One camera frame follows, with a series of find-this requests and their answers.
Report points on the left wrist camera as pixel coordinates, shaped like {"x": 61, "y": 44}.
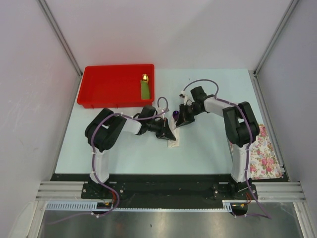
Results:
{"x": 164, "y": 111}

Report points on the white paper napkin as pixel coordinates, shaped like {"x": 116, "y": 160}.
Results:
{"x": 176, "y": 133}

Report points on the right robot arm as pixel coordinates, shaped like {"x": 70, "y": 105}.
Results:
{"x": 241, "y": 126}

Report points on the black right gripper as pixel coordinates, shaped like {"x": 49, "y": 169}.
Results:
{"x": 184, "y": 118}

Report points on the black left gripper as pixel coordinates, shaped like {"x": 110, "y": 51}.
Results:
{"x": 164, "y": 132}

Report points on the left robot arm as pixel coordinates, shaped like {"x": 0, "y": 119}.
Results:
{"x": 104, "y": 130}

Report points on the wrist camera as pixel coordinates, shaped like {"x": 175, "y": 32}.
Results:
{"x": 164, "y": 111}
{"x": 185, "y": 97}

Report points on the floral tray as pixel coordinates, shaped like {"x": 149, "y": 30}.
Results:
{"x": 259, "y": 161}

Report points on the red plastic bin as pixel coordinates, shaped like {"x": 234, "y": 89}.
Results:
{"x": 115, "y": 86}

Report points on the aluminium frame rail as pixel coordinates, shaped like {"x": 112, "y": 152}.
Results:
{"x": 60, "y": 190}

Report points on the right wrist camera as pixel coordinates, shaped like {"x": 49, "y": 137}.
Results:
{"x": 185, "y": 97}

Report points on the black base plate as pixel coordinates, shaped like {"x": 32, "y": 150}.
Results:
{"x": 163, "y": 191}

